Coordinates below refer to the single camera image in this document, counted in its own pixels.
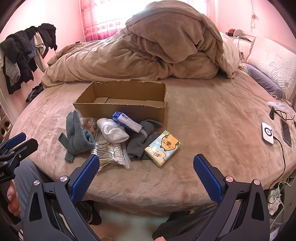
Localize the pile of hanging clothes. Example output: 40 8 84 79
0 23 58 95

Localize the cartoon bear tissue pack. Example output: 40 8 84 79
144 130 183 167

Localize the dark backpack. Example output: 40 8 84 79
25 83 44 102

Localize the black charger cable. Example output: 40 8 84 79
268 137 287 193

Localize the pink patterned curtain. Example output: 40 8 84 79
80 0 218 43

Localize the person's left hand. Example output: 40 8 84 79
6 184 22 216

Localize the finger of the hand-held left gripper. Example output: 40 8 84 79
0 138 39 164
0 133 26 151

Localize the black smartphone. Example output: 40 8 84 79
280 119 292 147

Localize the beige fleece blanket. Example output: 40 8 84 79
42 1 242 87

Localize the white sock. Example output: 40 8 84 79
97 118 130 143

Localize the brown cardboard box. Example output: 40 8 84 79
73 79 167 127

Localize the bag of cotton swabs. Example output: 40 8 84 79
91 141 131 172

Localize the clear plastic wrapper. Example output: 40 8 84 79
267 101 293 109

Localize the white power strip with cables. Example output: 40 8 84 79
268 178 296 216

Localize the white wall shelf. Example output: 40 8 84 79
232 29 257 43

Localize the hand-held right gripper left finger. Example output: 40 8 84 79
22 154 102 241

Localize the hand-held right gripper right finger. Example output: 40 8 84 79
193 154 271 241

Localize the white square charger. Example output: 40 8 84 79
261 122 275 146

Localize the blue and white packet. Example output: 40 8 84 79
112 111 143 133

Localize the black earphone cable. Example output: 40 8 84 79
269 107 296 121

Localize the bed with beige sheet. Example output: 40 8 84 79
9 35 296 214

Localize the clear plastic bag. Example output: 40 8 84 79
80 116 101 144

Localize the grey-blue sock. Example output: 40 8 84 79
58 110 96 163

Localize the shoe rack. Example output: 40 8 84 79
0 104 13 137

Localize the dark grey grip sock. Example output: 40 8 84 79
126 119 163 160

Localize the white floral pillow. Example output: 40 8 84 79
246 36 296 105

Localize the purple pillow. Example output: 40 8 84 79
244 64 284 98

